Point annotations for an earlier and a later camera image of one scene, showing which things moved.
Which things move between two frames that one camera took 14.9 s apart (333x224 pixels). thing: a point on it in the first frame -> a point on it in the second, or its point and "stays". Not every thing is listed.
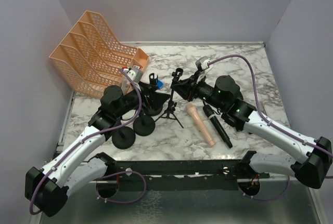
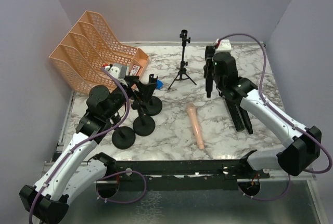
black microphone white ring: x=211 y=115 -> x=208 y=69
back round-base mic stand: x=153 y=109 stays
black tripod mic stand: x=170 y=114 -> x=182 y=71
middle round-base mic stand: x=143 y=125 stays
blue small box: x=159 y=84 stays
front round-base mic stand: x=124 y=137 stays
